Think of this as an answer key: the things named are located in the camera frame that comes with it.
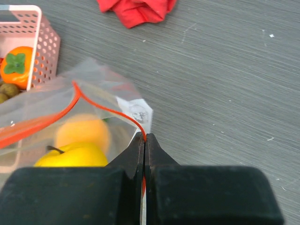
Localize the orange persimmon with leaf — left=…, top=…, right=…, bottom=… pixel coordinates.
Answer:
left=0, top=46, right=33, bottom=90

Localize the yellow pear fruit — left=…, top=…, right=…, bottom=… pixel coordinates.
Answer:
left=34, top=142, right=108, bottom=167

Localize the orange fruit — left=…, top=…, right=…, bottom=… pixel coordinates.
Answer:
left=54, top=113, right=111, bottom=154

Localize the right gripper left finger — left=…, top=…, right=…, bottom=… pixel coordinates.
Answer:
left=0, top=133, right=143, bottom=225

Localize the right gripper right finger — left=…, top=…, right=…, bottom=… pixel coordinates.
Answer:
left=144, top=134, right=284, bottom=225

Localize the bunch of brown longans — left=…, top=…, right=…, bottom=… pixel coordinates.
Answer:
left=0, top=81, right=21, bottom=104

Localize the clear zip top bag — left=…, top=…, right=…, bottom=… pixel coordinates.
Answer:
left=0, top=57, right=154, bottom=225

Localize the pink perforated plastic basket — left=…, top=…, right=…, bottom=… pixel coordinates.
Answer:
left=0, top=5, right=60, bottom=90

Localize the crumpled red cloth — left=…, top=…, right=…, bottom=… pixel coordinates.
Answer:
left=98, top=0, right=176, bottom=29

